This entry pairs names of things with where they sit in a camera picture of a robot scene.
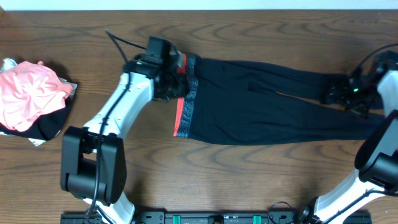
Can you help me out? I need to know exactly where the black folded garment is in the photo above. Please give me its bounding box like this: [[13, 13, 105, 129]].
[[1, 79, 78, 141]]

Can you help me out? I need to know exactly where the pink crumpled garment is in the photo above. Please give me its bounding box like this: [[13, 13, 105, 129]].
[[1, 61, 73, 132]]

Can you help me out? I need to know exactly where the left black cable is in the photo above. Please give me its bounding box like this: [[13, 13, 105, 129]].
[[84, 29, 149, 224]]

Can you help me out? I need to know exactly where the right black cable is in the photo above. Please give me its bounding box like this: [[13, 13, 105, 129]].
[[351, 42, 398, 78]]

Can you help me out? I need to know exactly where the black leggings red waistband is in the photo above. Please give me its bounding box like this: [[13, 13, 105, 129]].
[[174, 55, 384, 146]]

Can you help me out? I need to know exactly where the black cable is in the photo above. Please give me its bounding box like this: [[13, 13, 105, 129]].
[[351, 42, 398, 78], [84, 29, 149, 224]]

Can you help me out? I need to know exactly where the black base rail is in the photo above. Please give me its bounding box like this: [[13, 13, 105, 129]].
[[60, 212, 373, 224]]

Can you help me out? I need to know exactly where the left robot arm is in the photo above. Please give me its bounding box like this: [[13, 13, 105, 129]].
[[60, 37, 189, 223]]

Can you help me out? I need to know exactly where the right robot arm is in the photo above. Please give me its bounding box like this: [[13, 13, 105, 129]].
[[292, 46, 397, 223]]

